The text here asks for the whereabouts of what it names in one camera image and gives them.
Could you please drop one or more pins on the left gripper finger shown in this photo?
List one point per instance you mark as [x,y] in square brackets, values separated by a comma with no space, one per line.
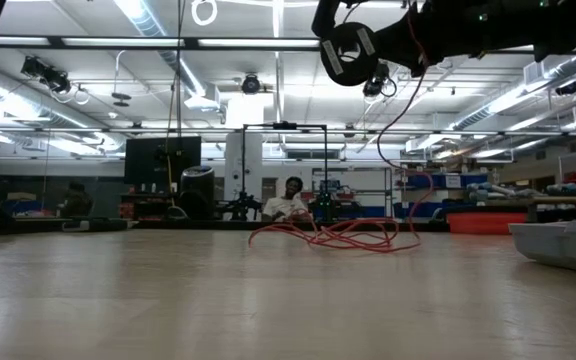
[327,17]

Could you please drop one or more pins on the black monitor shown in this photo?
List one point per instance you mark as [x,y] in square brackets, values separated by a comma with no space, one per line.
[143,160]

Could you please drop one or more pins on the red plastic bin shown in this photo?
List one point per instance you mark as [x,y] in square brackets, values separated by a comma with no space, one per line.
[483,223]

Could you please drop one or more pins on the black rig camera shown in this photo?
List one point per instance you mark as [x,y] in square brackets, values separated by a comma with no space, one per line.
[375,89]
[43,72]
[250,84]

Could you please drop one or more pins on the white pillar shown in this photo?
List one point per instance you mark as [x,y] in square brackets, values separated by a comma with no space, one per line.
[233,175]

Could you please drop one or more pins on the person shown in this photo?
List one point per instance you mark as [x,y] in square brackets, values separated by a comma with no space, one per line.
[78,200]
[280,206]

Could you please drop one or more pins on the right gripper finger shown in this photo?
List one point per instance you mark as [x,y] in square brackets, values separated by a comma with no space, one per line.
[395,42]
[408,22]

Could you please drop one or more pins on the wooden room table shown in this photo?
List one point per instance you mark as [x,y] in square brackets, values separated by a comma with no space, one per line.
[543,200]

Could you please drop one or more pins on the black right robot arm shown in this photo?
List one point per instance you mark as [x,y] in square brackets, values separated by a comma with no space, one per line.
[518,25]

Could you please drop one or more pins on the black ceiling fixture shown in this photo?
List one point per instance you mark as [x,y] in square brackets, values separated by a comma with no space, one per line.
[566,88]

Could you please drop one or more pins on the grey tool kit case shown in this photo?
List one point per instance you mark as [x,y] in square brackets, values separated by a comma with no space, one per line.
[568,245]

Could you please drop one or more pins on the black overhead frame bar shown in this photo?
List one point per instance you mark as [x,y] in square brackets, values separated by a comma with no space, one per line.
[191,43]

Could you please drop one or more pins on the black room station frame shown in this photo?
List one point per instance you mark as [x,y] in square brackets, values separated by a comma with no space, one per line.
[284,125]

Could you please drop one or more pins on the silver ceiling duct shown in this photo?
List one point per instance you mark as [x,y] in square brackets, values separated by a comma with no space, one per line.
[143,20]
[568,67]

